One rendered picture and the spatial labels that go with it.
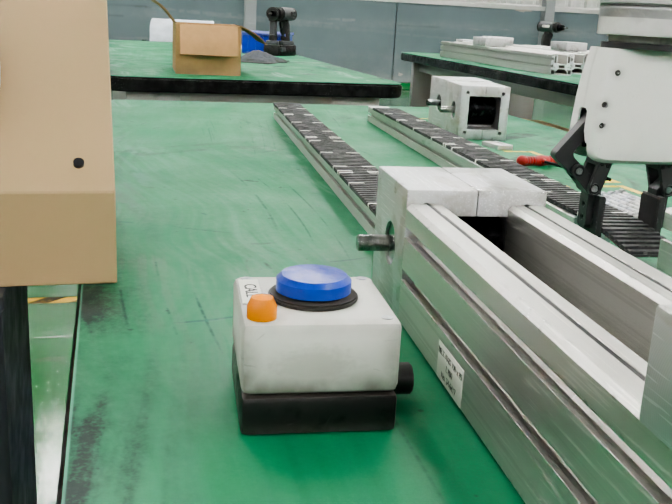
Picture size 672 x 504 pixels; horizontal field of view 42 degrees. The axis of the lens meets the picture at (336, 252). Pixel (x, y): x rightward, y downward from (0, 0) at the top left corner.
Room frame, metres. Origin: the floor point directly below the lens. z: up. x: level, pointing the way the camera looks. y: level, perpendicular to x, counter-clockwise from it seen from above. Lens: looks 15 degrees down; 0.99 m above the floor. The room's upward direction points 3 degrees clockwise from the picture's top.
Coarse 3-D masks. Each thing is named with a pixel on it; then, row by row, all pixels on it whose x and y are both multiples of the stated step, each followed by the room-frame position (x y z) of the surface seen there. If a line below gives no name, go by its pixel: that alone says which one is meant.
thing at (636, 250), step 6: (624, 246) 0.72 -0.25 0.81; (630, 246) 0.72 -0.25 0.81; (636, 246) 0.72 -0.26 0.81; (642, 246) 0.72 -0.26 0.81; (648, 246) 0.72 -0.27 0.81; (654, 246) 0.72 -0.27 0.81; (630, 252) 0.71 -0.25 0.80; (636, 252) 0.71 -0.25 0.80; (642, 252) 0.71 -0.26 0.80; (648, 252) 0.71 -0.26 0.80; (654, 252) 0.71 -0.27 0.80
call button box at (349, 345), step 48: (240, 288) 0.44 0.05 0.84; (240, 336) 0.40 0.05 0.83; (288, 336) 0.40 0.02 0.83; (336, 336) 0.40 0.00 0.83; (384, 336) 0.40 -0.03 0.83; (240, 384) 0.40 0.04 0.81; (288, 384) 0.40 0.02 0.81; (336, 384) 0.40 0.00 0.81; (384, 384) 0.40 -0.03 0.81; (288, 432) 0.40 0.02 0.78
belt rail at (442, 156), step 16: (384, 128) 1.60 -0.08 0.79; (400, 128) 1.49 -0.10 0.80; (416, 144) 1.38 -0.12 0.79; (432, 144) 1.29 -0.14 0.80; (432, 160) 1.28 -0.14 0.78; (448, 160) 1.23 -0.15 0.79; (464, 160) 1.14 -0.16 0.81; (560, 208) 0.85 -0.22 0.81; (576, 224) 0.81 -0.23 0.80; (608, 240) 0.81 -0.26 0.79
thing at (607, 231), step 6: (606, 228) 0.76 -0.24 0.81; (612, 228) 0.76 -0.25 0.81; (618, 228) 0.76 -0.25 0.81; (624, 228) 0.76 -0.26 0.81; (630, 228) 0.76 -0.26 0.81; (636, 228) 0.76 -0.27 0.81; (642, 228) 0.76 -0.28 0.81; (648, 228) 0.76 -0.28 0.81; (606, 234) 0.75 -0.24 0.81; (612, 234) 0.75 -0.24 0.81; (618, 234) 0.75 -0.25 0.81; (624, 234) 0.75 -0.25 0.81; (630, 234) 0.75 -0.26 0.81; (636, 234) 0.75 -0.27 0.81; (642, 234) 0.75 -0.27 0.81; (648, 234) 0.75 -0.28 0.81; (654, 234) 0.75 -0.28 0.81
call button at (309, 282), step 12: (312, 264) 0.46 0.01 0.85; (276, 276) 0.44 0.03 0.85; (288, 276) 0.43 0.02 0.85; (300, 276) 0.43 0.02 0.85; (312, 276) 0.43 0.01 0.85; (324, 276) 0.43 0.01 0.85; (336, 276) 0.43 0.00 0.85; (348, 276) 0.44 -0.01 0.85; (276, 288) 0.43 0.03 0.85; (288, 288) 0.42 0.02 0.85; (300, 288) 0.42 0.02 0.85; (312, 288) 0.42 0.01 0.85; (324, 288) 0.42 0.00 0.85; (336, 288) 0.42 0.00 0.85; (348, 288) 0.43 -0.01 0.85; (312, 300) 0.42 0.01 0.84; (324, 300) 0.42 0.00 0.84
